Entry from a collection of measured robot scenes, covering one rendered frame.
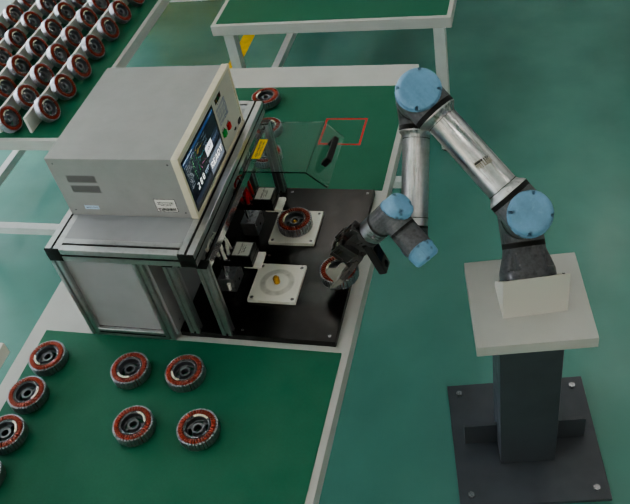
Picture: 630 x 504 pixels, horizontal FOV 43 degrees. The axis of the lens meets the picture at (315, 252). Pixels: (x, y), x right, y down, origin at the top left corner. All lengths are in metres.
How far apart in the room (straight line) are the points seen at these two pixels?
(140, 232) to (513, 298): 1.02
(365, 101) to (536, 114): 1.35
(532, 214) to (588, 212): 1.63
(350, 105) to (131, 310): 1.22
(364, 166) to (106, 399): 1.16
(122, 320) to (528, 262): 1.17
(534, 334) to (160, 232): 1.04
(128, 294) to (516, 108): 2.54
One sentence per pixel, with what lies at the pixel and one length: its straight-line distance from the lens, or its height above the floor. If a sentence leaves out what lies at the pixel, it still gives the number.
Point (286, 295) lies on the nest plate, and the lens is 2.35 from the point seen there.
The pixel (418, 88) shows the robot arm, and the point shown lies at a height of 1.33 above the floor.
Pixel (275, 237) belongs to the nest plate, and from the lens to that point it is 2.53.
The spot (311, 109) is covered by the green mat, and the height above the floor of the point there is 0.75.
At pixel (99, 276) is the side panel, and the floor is 1.00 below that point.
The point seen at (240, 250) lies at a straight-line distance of 2.32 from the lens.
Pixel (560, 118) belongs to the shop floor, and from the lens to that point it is 4.19.
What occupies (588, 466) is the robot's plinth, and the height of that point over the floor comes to 0.02.
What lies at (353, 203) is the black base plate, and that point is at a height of 0.77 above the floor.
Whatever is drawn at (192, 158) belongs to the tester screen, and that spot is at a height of 1.26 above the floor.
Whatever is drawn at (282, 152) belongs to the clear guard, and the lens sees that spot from 2.38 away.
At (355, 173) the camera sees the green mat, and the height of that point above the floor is 0.75.
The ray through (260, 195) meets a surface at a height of 0.92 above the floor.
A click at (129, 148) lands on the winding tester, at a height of 1.32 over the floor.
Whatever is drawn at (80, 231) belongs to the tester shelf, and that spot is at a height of 1.11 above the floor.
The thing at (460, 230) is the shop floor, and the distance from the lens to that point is 3.58.
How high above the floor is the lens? 2.48
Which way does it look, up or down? 44 degrees down
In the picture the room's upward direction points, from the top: 13 degrees counter-clockwise
